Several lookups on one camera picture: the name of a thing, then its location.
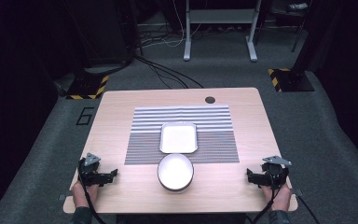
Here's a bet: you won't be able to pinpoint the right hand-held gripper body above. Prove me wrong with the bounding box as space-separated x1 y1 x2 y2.
260 155 293 191

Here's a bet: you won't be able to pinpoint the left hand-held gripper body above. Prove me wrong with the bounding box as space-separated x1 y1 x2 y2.
77 152 107 188

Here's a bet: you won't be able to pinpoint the person's left hand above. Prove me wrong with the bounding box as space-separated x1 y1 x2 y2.
71 180 100 209

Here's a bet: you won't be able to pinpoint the person's right hand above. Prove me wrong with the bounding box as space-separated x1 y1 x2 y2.
260 181 293 213

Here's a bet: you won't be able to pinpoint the grey striped placemat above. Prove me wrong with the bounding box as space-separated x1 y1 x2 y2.
123 105 241 166

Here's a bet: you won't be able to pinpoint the white round bowl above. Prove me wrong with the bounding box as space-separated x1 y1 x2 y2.
156 152 196 192

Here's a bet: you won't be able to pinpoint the white rectangular tray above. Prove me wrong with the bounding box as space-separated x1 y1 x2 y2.
158 121 200 155

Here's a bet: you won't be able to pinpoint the black stand base hazard tape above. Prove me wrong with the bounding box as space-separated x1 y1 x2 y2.
65 74 110 101
267 67 315 93

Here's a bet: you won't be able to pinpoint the black metal stand column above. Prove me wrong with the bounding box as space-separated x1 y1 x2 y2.
291 0 328 77

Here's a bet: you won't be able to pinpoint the black cable beside table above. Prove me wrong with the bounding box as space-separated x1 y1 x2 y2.
296 194 322 224

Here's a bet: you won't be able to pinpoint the black floor cables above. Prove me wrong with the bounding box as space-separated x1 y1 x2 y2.
132 54 205 90

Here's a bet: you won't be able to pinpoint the white floor cables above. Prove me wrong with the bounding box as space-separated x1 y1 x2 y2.
138 0 203 49

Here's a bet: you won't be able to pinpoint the white metal desk frame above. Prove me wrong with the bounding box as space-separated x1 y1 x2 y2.
183 0 263 63

